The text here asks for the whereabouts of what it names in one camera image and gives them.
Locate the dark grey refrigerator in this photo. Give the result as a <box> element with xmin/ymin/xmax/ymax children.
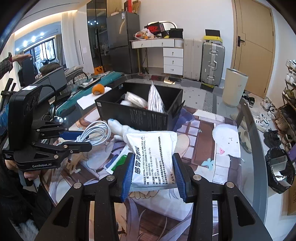
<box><xmin>107</xmin><ymin>11</ymin><xmax>140</xmax><ymax>74</ymax></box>

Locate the wooden shoe rack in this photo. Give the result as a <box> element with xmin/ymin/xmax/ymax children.
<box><xmin>275</xmin><ymin>60</ymin><xmax>295</xmax><ymax>152</ymax></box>

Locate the black yellow box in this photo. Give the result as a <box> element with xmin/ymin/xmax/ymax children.
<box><xmin>204</xmin><ymin>29</ymin><xmax>223</xmax><ymax>45</ymax></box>

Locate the anime printed desk mat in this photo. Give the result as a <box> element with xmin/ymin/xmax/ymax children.
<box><xmin>40</xmin><ymin>105</ymin><xmax>243</xmax><ymax>241</ymax></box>

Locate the white paper napkin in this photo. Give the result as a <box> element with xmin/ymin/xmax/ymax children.
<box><xmin>77</xmin><ymin>93</ymin><xmax>103</xmax><ymax>110</ymax></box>

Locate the green white packet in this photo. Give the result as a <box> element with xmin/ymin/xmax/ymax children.
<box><xmin>104</xmin><ymin>154</ymin><xmax>127</xmax><ymax>174</ymax></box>

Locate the white medicine pouch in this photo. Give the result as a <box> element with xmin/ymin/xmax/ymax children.
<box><xmin>126</xmin><ymin>131</ymin><xmax>177</xmax><ymax>191</ymax></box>

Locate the black trash bag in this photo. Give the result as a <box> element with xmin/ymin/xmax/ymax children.
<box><xmin>265</xmin><ymin>148</ymin><xmax>295</xmax><ymax>194</ymax></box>

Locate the white drawer desk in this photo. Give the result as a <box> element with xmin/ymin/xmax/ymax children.
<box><xmin>131</xmin><ymin>38</ymin><xmax>184</xmax><ymax>76</ymax></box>

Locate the teal suitcase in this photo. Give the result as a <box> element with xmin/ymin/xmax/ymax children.
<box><xmin>55</xmin><ymin>71</ymin><xmax>125</xmax><ymax>117</ymax></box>

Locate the red black shoe box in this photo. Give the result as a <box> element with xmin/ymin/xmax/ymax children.
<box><xmin>145</xmin><ymin>22</ymin><xmax>165</xmax><ymax>35</ymax></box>

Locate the beige cylindrical bin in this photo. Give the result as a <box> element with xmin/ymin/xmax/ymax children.
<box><xmin>222</xmin><ymin>68</ymin><xmax>248</xmax><ymax>108</ymax></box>

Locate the white cable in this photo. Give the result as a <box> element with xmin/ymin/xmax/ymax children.
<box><xmin>75</xmin><ymin>120</ymin><xmax>112</xmax><ymax>147</ymax></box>

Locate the wooden door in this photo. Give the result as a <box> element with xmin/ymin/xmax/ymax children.
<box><xmin>231</xmin><ymin>1</ymin><xmax>275</xmax><ymax>98</ymax></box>

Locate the person's left hand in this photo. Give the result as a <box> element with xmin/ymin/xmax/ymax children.
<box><xmin>5</xmin><ymin>160</ymin><xmax>41</xmax><ymax>186</ymax></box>

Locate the beige hard suitcase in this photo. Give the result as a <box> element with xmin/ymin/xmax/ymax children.
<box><xmin>183</xmin><ymin>39</ymin><xmax>203</xmax><ymax>81</ymax></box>

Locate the red white snack packet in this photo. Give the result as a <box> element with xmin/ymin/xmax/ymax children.
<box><xmin>147</xmin><ymin>81</ymin><xmax>165</xmax><ymax>113</ymax></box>

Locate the black storage box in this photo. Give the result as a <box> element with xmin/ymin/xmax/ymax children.
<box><xmin>95</xmin><ymin>82</ymin><xmax>185</xmax><ymax>131</ymax></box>

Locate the orange fruit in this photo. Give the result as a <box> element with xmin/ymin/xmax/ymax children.
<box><xmin>92</xmin><ymin>84</ymin><xmax>105</xmax><ymax>95</ymax></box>

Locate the silver aluminium suitcase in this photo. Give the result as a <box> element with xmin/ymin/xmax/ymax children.
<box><xmin>200</xmin><ymin>42</ymin><xmax>225</xmax><ymax>86</ymax></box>

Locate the white plush toy blue trim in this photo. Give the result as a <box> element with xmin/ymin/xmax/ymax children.
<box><xmin>107</xmin><ymin>118</ymin><xmax>140</xmax><ymax>146</ymax></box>

